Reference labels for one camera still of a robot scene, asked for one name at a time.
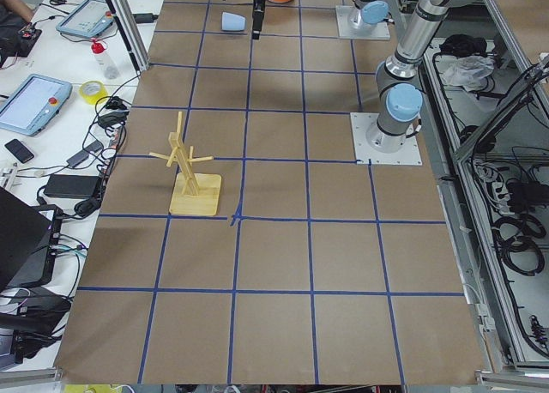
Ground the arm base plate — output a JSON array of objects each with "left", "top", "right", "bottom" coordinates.
[
  {"left": 335, "top": 5, "right": 390, "bottom": 40},
  {"left": 350, "top": 112, "right": 422, "bottom": 166}
]

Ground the black smartphone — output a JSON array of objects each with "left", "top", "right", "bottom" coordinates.
[{"left": 4, "top": 139, "right": 34, "bottom": 163}]

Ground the near teach pendant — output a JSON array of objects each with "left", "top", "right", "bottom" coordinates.
[{"left": 1, "top": 74, "right": 73, "bottom": 136}]

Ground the yellow tape roll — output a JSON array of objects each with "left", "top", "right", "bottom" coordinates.
[{"left": 79, "top": 81, "right": 108, "bottom": 105}]

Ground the black power adapter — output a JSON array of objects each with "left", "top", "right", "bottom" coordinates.
[{"left": 44, "top": 174, "right": 100, "bottom": 199}]

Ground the teach pendant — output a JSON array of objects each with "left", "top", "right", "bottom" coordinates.
[
  {"left": 1, "top": 74, "right": 73, "bottom": 136},
  {"left": 56, "top": 0, "right": 114, "bottom": 39}
]

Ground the crumpled white cloth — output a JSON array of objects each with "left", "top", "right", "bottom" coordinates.
[{"left": 441, "top": 56, "right": 495, "bottom": 91}]

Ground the red capped squeeze bottle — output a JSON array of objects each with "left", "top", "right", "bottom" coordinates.
[{"left": 91, "top": 39, "right": 119, "bottom": 80}]

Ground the light blue cup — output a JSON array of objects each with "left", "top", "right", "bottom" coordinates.
[{"left": 221, "top": 12, "right": 246, "bottom": 33}]

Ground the wooden cup rack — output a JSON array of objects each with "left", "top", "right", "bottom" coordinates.
[{"left": 149, "top": 112, "right": 222, "bottom": 216}]

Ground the aluminium frame post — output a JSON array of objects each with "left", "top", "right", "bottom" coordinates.
[{"left": 105, "top": 0, "right": 149, "bottom": 73}]

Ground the black laptop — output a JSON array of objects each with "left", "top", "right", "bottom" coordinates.
[{"left": 1, "top": 189, "right": 62, "bottom": 290}]

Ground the far teach pendant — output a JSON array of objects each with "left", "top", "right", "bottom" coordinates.
[{"left": 56, "top": 0, "right": 114, "bottom": 39}]

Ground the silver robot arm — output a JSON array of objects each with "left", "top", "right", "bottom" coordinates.
[
  {"left": 349, "top": 0, "right": 389, "bottom": 29},
  {"left": 365, "top": 0, "right": 475, "bottom": 154}
]

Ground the small black power brick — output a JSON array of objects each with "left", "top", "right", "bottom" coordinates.
[{"left": 133, "top": 13, "right": 158, "bottom": 24}]

